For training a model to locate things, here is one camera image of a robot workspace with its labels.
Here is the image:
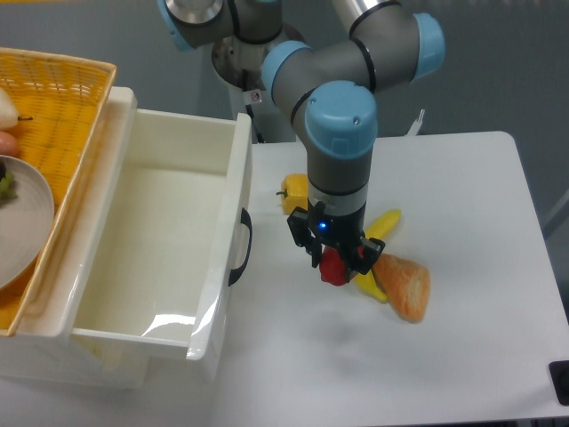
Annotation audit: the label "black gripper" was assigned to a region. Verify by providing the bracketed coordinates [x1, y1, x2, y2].
[287, 202, 385, 282]

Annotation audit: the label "white upper drawer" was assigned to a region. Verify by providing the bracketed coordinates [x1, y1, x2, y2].
[73, 110, 252, 362]

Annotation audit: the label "grey ribbed plate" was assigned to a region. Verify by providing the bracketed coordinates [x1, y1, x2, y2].
[1, 156, 54, 287]

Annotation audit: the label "pink peach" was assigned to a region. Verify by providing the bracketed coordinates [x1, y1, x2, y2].
[0, 131, 20, 157]

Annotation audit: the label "yellow banana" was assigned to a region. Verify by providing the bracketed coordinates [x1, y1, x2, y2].
[354, 209, 402, 302]

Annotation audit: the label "red bell pepper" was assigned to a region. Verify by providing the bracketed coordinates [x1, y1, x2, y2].
[319, 246, 347, 286]

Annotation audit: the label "white pear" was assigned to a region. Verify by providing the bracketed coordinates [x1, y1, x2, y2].
[0, 89, 33, 131]

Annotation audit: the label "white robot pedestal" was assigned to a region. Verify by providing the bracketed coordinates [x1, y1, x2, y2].
[211, 22, 309, 144]

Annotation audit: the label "black corner device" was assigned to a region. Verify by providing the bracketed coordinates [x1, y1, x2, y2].
[549, 360, 569, 407]

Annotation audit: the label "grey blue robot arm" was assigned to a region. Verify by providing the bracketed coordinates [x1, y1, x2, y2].
[158, 1, 445, 286]

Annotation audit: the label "orange bread wedge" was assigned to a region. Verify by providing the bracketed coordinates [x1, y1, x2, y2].
[372, 254, 430, 323]

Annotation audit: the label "white drawer cabinet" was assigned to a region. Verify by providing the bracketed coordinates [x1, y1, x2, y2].
[1, 88, 220, 387]

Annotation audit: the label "yellow woven basket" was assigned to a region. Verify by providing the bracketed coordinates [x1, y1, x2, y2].
[1, 47, 116, 337]

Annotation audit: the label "white table bracket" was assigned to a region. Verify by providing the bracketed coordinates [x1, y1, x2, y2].
[405, 109, 426, 137]

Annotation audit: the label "black drawer handle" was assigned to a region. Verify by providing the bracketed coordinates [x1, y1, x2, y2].
[228, 208, 253, 286]

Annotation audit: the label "yellow bell pepper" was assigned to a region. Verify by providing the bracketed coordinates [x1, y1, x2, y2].
[277, 173, 309, 214]

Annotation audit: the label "green grapes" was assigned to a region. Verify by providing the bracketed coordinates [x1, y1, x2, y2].
[0, 160, 18, 205]

